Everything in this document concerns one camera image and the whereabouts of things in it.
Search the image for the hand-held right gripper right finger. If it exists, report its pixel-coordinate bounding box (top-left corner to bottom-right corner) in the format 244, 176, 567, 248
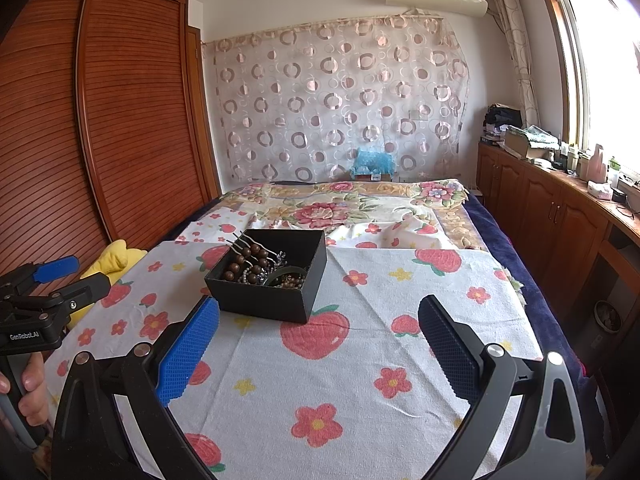
417, 294, 588, 480

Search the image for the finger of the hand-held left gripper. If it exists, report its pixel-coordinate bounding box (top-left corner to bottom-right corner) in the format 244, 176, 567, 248
10, 272, 112, 327
0, 256, 81, 297

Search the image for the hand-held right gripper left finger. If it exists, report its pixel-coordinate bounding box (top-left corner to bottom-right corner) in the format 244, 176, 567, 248
50, 295, 221, 480

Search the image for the black jewelry box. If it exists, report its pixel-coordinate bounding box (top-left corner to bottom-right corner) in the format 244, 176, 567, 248
204, 229, 328, 325

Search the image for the brown wooden bead bracelet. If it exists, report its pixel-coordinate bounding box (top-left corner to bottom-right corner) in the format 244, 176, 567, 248
222, 245, 274, 284

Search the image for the green bangle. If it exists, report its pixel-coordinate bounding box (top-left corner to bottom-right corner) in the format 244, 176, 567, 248
262, 267, 307, 289

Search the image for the person's left hand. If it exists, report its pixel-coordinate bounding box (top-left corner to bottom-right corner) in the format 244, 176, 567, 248
0, 351, 49, 428

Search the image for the yellow cloth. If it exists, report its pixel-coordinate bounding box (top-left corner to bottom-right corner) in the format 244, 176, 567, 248
67, 239, 147, 331

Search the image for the dark blue bed sheet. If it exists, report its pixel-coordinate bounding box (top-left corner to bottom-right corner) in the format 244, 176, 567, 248
462, 195, 596, 377

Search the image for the strawberry flower print towel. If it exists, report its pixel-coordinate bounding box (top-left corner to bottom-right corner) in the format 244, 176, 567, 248
42, 240, 544, 480

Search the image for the white strawberry print cloth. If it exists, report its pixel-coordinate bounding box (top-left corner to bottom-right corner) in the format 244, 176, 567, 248
174, 208, 453, 251

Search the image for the round metal bin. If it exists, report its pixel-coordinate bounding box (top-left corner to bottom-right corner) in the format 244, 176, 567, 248
594, 300, 624, 334

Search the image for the wooden window cabinet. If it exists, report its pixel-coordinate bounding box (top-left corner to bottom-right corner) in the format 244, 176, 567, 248
475, 140, 640, 356

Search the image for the wooden slatted wardrobe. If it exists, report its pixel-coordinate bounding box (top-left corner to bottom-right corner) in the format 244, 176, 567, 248
0, 0, 222, 286

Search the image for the floral blanket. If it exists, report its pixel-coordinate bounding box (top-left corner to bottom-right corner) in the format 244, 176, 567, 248
192, 180, 489, 252

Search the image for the blue plastic bag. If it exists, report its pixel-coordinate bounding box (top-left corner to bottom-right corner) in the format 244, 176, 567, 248
350, 147, 396, 182

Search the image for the dark pile of bags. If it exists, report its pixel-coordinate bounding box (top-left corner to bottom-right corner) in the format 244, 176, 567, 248
482, 104, 525, 147

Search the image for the pink bottle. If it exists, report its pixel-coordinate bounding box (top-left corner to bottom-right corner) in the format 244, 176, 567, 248
587, 144, 607, 184

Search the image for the circle print sheer curtain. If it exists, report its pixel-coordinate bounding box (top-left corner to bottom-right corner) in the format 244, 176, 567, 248
202, 14, 474, 187

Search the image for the cream circle print window curtain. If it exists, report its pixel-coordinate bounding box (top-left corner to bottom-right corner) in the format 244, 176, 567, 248
486, 0, 542, 132

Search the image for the window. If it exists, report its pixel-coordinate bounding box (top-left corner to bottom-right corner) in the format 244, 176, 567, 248
532, 0, 640, 177

